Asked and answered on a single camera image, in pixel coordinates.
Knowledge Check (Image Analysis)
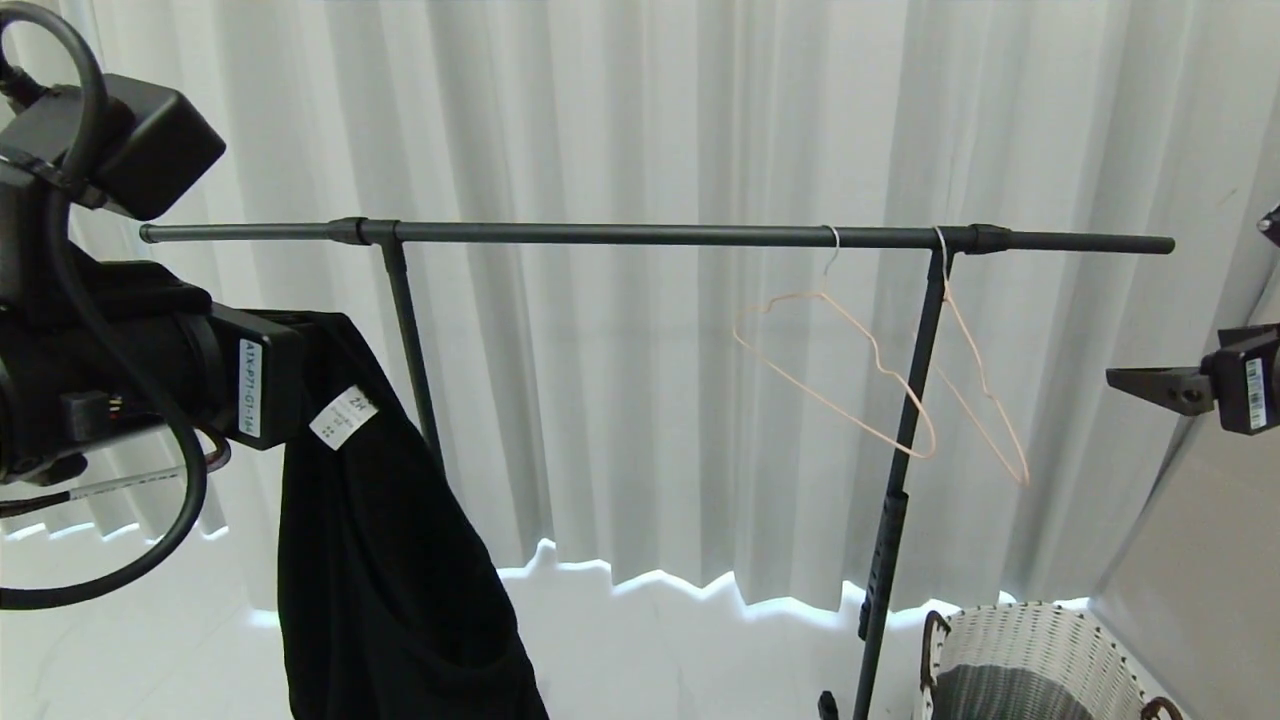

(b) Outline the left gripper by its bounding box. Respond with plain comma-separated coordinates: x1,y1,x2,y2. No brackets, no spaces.
0,305,306,481

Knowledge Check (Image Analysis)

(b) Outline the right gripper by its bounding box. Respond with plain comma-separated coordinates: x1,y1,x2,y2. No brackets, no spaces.
1105,325,1280,436

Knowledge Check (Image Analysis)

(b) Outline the pink clothes hanger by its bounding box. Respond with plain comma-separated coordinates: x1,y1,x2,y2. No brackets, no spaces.
935,230,1031,488
733,228,938,461

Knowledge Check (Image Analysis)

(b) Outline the black T-shirt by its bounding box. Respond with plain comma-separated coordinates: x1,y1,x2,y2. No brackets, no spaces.
262,310,549,720

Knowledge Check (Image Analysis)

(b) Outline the white laundry basket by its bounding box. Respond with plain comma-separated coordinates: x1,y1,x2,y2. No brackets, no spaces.
920,600,1186,720

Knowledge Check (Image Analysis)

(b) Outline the black clothes rack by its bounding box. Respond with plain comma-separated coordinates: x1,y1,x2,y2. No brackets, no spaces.
140,218,1176,720

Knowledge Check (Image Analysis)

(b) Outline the white curtain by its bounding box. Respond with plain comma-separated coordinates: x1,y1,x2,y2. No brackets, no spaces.
0,0,1280,611

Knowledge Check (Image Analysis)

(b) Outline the black cable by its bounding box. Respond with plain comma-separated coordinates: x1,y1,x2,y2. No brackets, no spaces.
0,0,211,611

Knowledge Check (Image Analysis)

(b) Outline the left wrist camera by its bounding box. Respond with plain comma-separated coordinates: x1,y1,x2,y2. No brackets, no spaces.
0,72,227,301

